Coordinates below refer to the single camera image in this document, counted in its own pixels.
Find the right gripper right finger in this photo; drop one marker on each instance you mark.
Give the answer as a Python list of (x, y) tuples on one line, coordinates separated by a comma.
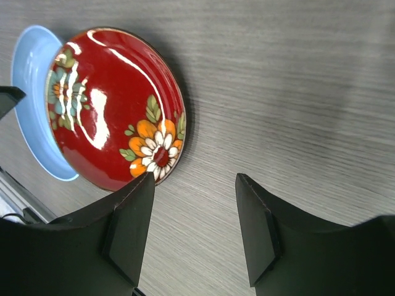
[(291, 252)]

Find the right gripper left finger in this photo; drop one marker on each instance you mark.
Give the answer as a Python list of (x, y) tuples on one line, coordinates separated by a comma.
[(96, 250)]

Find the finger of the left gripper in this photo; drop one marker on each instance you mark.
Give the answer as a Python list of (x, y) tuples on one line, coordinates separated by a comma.
[(10, 96)]

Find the blue plate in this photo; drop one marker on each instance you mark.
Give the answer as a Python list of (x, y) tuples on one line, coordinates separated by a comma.
[(33, 53)]

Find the red floral plate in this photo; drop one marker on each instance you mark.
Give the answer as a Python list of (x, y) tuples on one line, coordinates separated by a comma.
[(115, 108)]

